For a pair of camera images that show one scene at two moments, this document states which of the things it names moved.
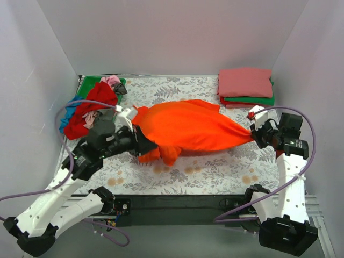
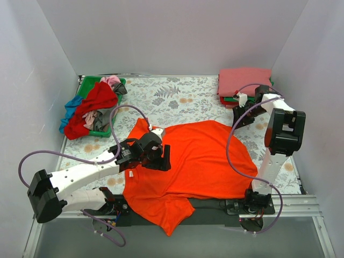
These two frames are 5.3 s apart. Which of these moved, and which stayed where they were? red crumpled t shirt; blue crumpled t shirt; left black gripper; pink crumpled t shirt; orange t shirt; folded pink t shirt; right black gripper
Moved: right black gripper; orange t shirt; left black gripper
Stayed: red crumpled t shirt; blue crumpled t shirt; folded pink t shirt; pink crumpled t shirt
